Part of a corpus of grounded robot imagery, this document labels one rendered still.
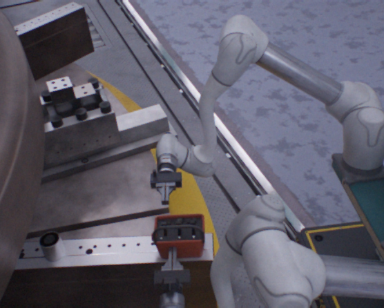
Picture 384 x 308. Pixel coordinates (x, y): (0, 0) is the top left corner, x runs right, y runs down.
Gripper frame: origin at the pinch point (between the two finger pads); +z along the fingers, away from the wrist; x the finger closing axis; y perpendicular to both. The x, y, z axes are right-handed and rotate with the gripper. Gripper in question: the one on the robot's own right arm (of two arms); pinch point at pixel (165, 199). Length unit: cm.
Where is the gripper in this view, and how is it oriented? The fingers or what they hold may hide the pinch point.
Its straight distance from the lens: 196.0
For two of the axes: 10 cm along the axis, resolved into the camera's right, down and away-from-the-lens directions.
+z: -0.1, 6.7, -7.4
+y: -0.8, -7.4, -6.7
